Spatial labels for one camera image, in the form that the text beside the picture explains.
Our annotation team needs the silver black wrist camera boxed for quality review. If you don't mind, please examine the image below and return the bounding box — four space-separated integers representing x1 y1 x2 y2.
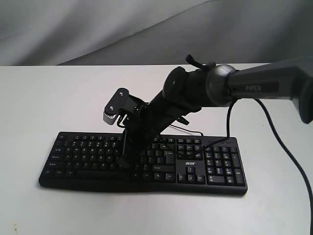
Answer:
103 88 148 125

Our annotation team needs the black acer keyboard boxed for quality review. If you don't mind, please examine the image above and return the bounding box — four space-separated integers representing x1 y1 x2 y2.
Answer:
39 132 248 195

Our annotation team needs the grey backdrop cloth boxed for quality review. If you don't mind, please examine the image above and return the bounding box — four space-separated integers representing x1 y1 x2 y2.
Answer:
0 0 313 66

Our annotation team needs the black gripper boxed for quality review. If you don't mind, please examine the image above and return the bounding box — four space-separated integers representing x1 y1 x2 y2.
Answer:
117 89 201 168

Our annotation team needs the black usb cable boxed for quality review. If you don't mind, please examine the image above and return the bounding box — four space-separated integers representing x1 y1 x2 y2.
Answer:
168 124 205 138

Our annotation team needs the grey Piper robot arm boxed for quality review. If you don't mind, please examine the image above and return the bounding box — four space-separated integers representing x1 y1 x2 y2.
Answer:
118 57 313 168

